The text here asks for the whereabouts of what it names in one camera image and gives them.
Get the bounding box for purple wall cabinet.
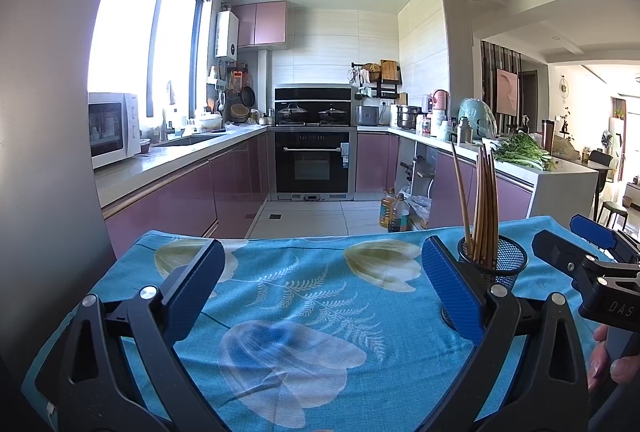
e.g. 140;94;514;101
231;2;288;49

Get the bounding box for black built-in oven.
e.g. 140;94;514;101
269;84;357;202

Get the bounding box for purple kitchen base cabinets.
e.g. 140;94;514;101
102;131;534;257

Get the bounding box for black mesh utensil holder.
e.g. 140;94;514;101
439;233;530;330

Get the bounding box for light brown wooden chopstick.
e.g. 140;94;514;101
480;146;489;268

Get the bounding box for green leafy vegetables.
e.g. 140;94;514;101
492;132;554;171

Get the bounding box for chopstick with red floral end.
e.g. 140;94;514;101
450;143;473;256

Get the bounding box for cooking oil bottle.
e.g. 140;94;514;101
378;189;396;229

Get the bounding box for teal dish cover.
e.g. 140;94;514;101
458;98;498;140

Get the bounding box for steel cooking pot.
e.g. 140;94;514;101
394;104;422;131

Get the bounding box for white microwave oven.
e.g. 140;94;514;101
88;92;141;170

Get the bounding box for dark brown wooden chopstick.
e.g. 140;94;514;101
487;151;499;269

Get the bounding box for white water heater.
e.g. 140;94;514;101
215;10;240;62

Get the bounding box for blue floral tablecloth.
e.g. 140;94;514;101
22;215;614;432

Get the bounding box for kitchen faucet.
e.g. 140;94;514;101
160;80;175;143

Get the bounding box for person's right hand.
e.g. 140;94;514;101
587;325;640;393

